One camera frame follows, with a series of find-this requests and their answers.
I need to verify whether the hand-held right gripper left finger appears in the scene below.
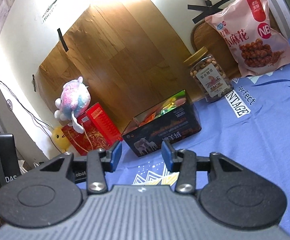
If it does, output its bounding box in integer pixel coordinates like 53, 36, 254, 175
38, 141, 123, 193

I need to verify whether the pink snack bag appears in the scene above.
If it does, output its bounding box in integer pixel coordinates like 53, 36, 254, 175
205, 0, 290, 78

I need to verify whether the nut jar with wooden lid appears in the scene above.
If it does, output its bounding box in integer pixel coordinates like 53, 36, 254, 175
184, 46, 234, 104

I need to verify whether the blue printed cloth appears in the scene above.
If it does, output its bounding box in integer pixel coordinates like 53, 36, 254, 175
105, 37, 290, 240

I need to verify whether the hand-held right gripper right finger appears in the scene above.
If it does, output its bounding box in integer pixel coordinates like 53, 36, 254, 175
161, 140, 241, 193

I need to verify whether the yellow plush toy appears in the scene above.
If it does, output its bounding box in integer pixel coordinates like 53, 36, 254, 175
51, 125, 72, 153

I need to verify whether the black cable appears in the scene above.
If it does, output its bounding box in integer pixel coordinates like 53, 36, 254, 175
0, 52, 53, 131

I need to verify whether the red snack packet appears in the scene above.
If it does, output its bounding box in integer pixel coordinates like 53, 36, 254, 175
137, 109, 162, 127

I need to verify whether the large wooden board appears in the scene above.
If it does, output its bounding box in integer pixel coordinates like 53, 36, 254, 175
33, 0, 198, 133

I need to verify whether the pink and blue plush toy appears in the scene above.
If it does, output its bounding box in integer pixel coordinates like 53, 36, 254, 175
54, 77, 91, 134

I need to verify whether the black printed box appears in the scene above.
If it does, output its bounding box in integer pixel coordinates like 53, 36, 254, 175
121, 89, 202, 158

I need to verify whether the round wooden board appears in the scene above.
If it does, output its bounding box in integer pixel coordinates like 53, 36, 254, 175
191, 21, 242, 79

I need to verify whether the black tape cross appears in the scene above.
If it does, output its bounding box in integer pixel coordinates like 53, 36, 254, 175
187, 0, 233, 23

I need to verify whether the red gift box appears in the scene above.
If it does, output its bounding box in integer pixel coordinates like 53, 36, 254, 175
61, 102, 123, 156

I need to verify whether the black tape strip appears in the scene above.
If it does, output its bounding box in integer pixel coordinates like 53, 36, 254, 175
56, 28, 69, 52

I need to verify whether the green snack packet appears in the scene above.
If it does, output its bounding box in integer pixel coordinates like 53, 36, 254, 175
160, 97, 184, 114

